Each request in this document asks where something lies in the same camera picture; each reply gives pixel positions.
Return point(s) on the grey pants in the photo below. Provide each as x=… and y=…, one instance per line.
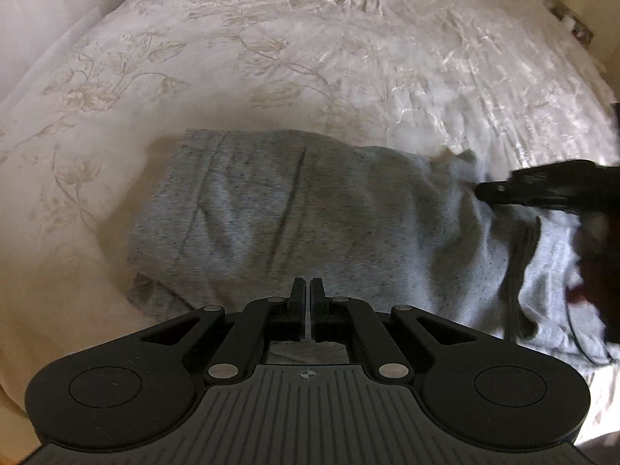
x=239, y=215

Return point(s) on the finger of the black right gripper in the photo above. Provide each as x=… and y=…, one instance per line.
x=577, y=186

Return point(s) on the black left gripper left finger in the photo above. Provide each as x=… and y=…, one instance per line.
x=296, y=309

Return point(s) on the white floral bedspread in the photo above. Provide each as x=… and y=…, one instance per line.
x=502, y=78

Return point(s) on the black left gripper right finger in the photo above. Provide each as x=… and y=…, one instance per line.
x=319, y=310

